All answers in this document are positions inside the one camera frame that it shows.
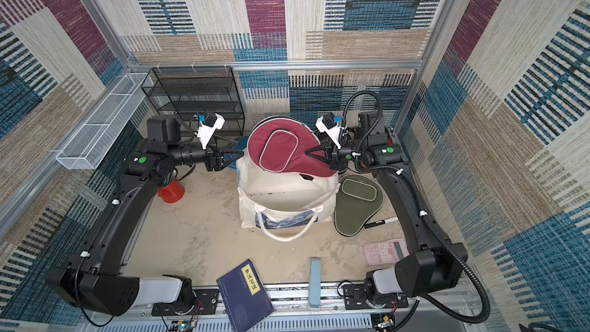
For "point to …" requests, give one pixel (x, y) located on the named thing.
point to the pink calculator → (386, 251)
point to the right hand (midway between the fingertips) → (311, 153)
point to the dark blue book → (245, 296)
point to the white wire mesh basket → (87, 147)
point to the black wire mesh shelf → (208, 91)
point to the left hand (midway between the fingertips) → (239, 148)
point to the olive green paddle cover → (358, 198)
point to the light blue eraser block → (315, 283)
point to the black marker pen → (380, 222)
